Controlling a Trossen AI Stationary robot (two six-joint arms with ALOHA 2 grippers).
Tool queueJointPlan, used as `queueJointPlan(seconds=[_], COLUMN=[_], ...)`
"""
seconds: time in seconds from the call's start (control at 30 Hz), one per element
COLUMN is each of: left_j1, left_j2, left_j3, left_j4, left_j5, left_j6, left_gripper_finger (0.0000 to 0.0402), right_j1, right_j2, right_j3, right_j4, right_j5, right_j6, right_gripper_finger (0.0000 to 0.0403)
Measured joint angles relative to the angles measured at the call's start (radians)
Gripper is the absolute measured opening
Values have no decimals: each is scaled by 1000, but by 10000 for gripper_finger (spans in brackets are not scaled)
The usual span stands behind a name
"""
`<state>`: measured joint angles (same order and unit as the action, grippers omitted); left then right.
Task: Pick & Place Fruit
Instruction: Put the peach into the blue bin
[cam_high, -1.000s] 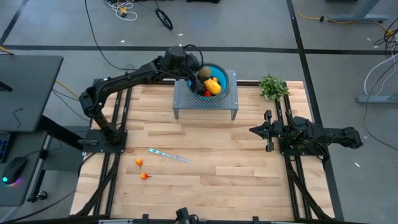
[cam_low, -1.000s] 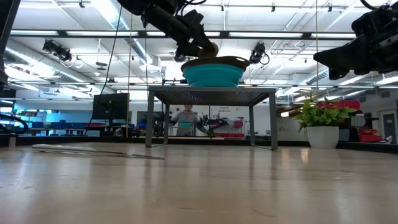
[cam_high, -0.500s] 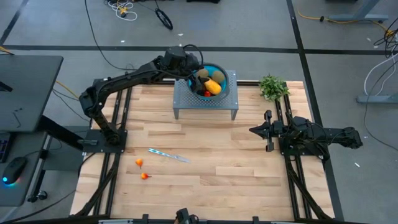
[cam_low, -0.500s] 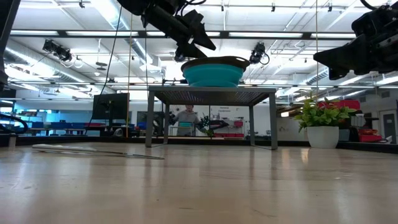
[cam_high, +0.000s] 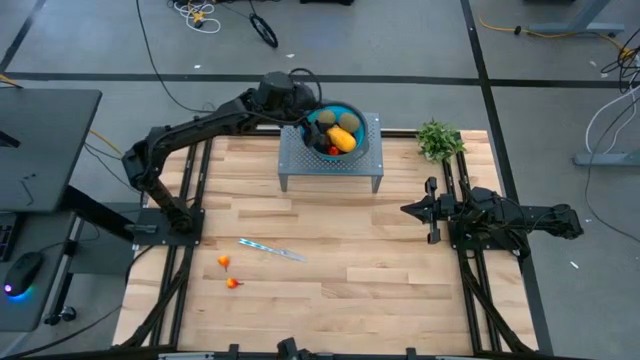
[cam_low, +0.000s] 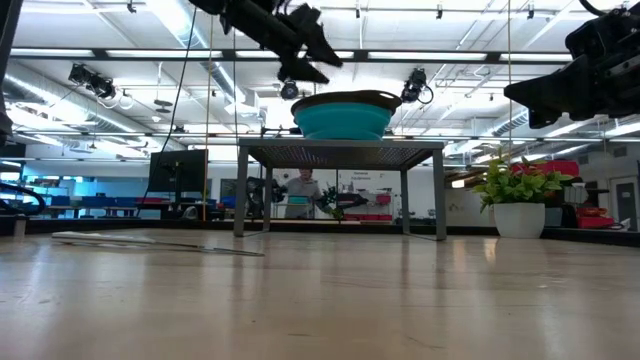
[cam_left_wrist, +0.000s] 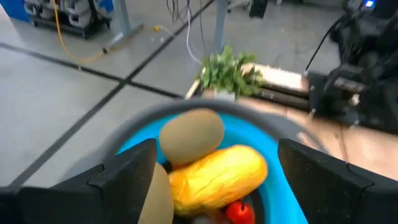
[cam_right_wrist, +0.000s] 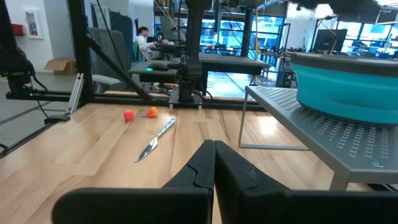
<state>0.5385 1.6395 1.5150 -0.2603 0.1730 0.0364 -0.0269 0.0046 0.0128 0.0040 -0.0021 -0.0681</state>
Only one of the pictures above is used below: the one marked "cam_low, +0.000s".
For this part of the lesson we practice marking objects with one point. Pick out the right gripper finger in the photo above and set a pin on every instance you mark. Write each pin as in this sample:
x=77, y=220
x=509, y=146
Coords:
x=542, y=117
x=555, y=87

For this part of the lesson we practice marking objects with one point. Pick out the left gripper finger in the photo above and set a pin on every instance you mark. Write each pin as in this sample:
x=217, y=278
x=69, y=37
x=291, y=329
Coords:
x=317, y=40
x=302, y=72

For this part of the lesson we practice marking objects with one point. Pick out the blue collapsible bowl grey rim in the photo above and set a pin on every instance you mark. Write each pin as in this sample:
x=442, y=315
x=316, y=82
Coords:
x=345, y=122

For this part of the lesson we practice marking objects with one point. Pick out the black background robot arm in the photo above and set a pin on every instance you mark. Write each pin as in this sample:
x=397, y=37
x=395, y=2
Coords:
x=350, y=200

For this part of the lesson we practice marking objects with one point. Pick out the black ceiling spotlight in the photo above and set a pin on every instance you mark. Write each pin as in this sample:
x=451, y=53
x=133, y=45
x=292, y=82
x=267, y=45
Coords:
x=92, y=80
x=289, y=91
x=414, y=85

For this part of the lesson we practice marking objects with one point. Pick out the grey perforated metal stand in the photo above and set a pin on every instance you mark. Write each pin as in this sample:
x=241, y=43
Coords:
x=340, y=145

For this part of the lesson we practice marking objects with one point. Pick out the green potted plant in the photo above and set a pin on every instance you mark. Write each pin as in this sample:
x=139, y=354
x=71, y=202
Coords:
x=519, y=220

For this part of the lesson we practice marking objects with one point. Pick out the red storage box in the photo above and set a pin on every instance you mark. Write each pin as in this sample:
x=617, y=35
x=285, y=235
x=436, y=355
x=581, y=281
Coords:
x=595, y=220

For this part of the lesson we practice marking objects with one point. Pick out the person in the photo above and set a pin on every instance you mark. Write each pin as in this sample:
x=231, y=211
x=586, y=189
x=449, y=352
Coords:
x=302, y=192

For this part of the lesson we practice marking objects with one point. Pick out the black monitor on stand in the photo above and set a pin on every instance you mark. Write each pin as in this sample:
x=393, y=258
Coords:
x=177, y=172

